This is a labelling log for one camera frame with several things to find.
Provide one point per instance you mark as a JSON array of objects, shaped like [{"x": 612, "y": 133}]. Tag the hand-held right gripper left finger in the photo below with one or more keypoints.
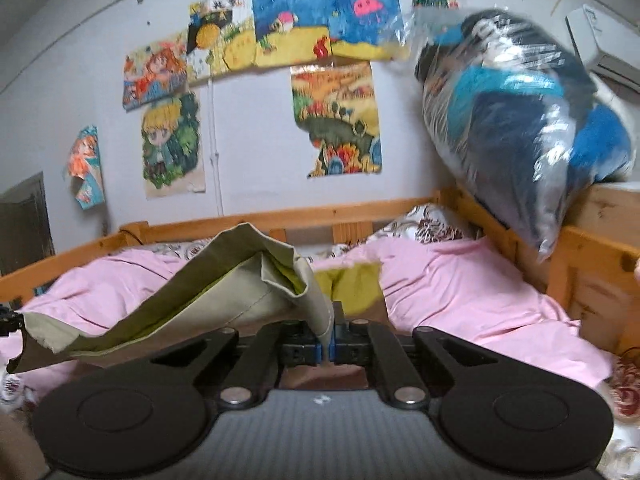
[{"x": 316, "y": 354}]

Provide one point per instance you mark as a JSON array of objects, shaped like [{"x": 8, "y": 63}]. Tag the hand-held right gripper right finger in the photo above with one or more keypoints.
[{"x": 339, "y": 345}]

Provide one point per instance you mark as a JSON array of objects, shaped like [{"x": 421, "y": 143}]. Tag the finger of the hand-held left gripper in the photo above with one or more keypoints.
[{"x": 10, "y": 321}]

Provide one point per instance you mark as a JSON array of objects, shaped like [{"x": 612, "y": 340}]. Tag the beige garment with yellow-green lining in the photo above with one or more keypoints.
[{"x": 210, "y": 285}]

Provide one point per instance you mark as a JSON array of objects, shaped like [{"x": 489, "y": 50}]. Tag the clear plastic bag of clothes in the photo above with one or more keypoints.
[{"x": 500, "y": 135}]

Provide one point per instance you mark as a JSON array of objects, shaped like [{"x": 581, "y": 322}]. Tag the dark door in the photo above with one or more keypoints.
[{"x": 25, "y": 225}]

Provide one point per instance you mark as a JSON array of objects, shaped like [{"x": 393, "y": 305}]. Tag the pink bed sheet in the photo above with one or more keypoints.
[{"x": 450, "y": 285}]

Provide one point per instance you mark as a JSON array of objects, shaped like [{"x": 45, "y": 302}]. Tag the small orange-haired figure drawing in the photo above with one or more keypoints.
[{"x": 86, "y": 165}]

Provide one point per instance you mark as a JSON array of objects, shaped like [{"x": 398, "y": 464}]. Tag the autumn landscape drawing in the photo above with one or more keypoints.
[{"x": 340, "y": 120}]

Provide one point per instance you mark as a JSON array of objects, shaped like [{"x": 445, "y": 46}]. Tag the blond figure drawing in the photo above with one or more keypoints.
[{"x": 170, "y": 150}]

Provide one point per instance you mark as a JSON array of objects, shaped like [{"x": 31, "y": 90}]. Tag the red-haired figure drawing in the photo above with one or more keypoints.
[{"x": 155, "y": 72}]

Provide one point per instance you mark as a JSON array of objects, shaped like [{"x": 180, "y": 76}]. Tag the light wooden cabinet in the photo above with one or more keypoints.
[{"x": 610, "y": 210}]

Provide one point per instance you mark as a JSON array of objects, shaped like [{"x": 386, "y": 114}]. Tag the blue mushroom drawing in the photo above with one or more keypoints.
[{"x": 290, "y": 25}]

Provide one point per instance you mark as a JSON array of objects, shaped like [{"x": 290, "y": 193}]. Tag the yellow comic drawing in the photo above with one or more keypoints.
[{"x": 225, "y": 40}]

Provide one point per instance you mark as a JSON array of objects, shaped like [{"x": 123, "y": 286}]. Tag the pink jellyfish drawing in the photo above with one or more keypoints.
[{"x": 365, "y": 15}]

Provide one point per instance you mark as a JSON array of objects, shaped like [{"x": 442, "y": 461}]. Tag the white air conditioner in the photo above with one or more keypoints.
[{"x": 600, "y": 45}]

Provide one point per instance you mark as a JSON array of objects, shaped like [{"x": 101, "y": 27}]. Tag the wooden bed frame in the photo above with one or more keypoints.
[{"x": 300, "y": 212}]

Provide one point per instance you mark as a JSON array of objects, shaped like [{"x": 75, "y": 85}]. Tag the white wall pipe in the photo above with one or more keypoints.
[{"x": 216, "y": 135}]

